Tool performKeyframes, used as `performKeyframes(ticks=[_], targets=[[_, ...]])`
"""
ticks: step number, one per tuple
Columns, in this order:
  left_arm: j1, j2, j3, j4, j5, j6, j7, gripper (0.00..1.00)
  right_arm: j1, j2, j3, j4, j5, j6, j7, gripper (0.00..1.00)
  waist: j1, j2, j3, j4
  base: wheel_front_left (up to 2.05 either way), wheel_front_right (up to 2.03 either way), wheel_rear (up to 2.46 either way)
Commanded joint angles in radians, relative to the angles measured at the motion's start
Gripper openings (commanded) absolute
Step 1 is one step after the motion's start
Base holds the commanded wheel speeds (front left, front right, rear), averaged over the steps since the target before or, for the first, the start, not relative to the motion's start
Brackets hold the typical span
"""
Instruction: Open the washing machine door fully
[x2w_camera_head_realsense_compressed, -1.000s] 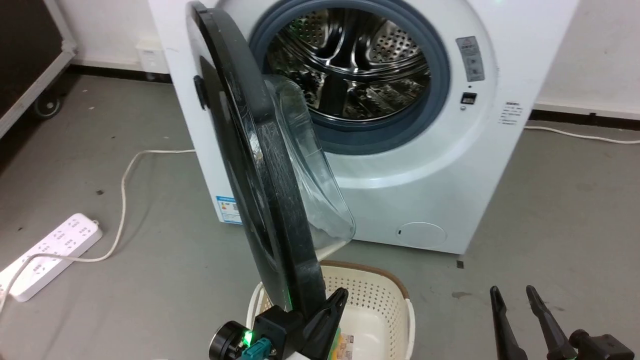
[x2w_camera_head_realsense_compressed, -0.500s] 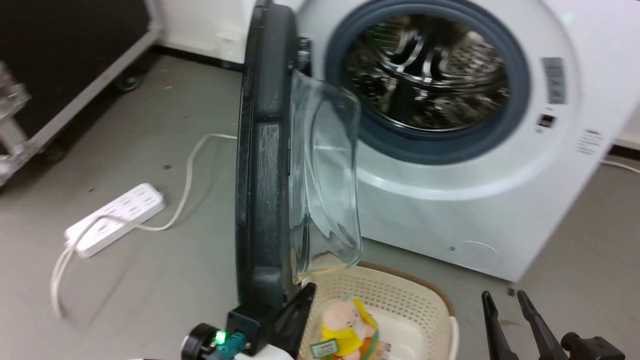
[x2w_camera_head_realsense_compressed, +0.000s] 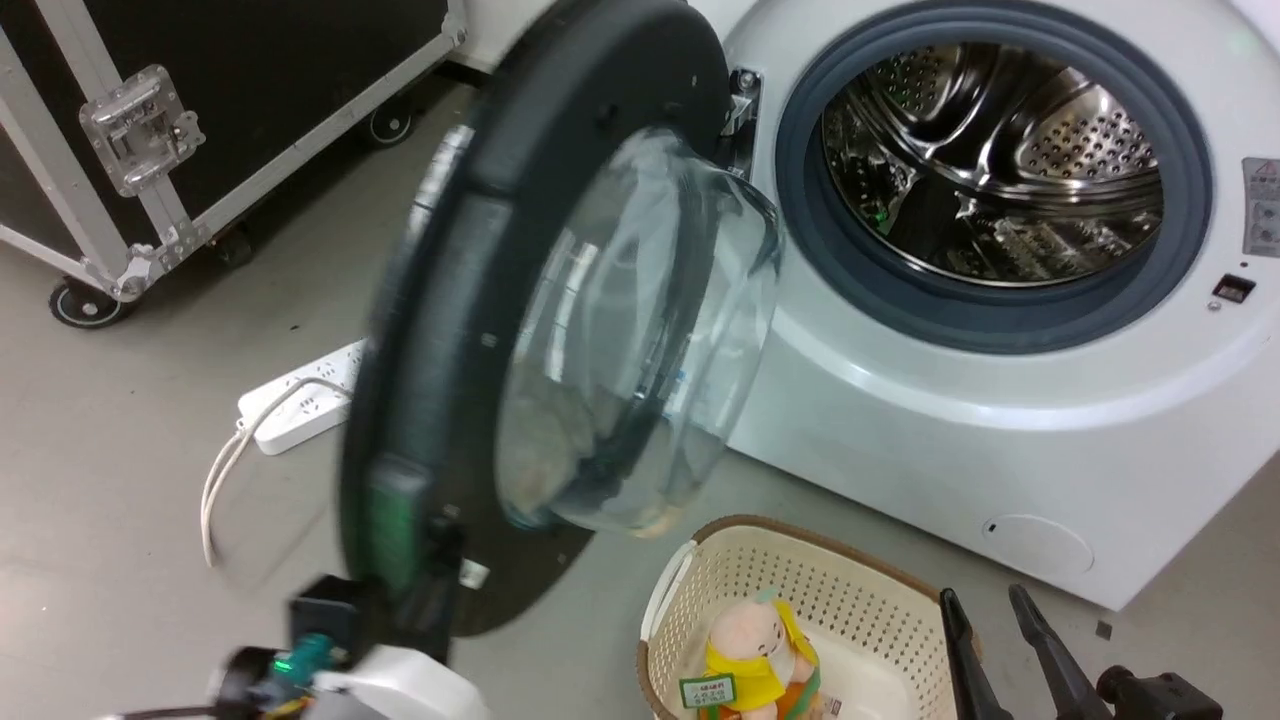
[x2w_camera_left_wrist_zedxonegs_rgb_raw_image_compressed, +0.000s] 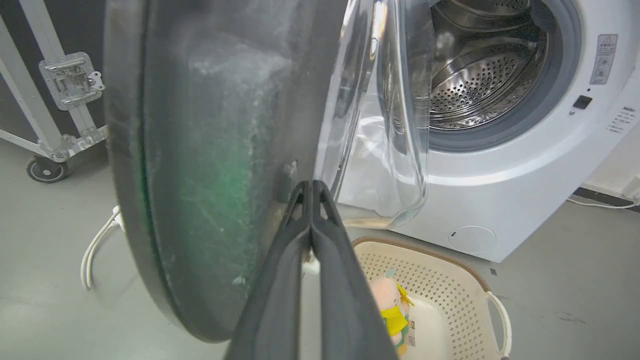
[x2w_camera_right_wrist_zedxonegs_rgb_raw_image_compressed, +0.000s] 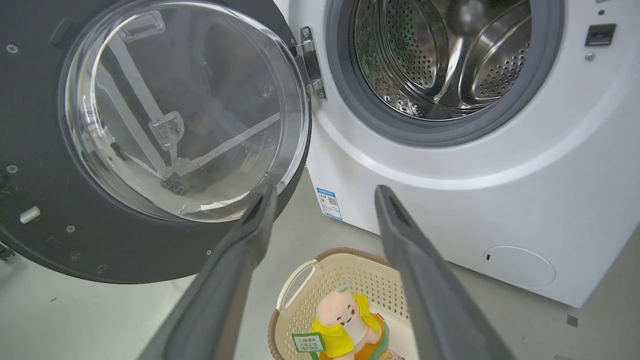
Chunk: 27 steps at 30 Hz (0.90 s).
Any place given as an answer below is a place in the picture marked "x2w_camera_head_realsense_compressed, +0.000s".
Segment metal door hinge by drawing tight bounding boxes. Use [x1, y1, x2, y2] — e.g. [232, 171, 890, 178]
[722, 66, 764, 181]

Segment grey rubber door gasket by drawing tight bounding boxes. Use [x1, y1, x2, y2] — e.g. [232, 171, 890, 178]
[775, 0, 1214, 356]

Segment grey warning label sticker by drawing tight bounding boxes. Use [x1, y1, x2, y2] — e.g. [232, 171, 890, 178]
[1242, 157, 1280, 260]

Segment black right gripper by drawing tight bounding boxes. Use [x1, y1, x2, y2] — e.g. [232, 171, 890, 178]
[938, 584, 1226, 720]

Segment green white paper tag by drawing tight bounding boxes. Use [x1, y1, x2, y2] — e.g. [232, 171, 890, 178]
[679, 674, 739, 710]

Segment plush doll yellow clothes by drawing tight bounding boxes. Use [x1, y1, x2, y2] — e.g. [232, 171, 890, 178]
[698, 590, 827, 720]

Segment black flight case aluminium edges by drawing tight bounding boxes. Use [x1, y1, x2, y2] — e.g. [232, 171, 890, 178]
[0, 0, 469, 301]

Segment black caster wheel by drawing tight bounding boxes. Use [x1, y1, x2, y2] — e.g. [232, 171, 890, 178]
[364, 100, 418, 149]
[208, 226, 255, 269]
[48, 278, 136, 330]

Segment white front-load washing machine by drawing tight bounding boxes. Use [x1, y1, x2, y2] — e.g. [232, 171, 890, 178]
[455, 0, 1280, 612]

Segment washing machine door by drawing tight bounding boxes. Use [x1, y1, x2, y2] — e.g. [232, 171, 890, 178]
[338, 0, 786, 641]

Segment silver butterfly latch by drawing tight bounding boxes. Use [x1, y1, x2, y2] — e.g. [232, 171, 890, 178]
[79, 65, 206, 198]

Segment round white filter cover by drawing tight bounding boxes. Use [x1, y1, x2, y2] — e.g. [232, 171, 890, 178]
[980, 514, 1096, 578]

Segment white power strip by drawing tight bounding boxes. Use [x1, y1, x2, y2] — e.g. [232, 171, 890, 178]
[237, 340, 367, 456]
[200, 377, 353, 569]

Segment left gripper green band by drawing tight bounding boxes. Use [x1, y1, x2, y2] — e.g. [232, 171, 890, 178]
[364, 455, 466, 656]

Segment stainless steel perforated drum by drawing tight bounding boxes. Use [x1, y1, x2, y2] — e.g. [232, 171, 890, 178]
[822, 42, 1166, 288]

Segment cream perforated laundry basket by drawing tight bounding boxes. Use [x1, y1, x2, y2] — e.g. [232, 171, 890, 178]
[638, 515, 986, 720]

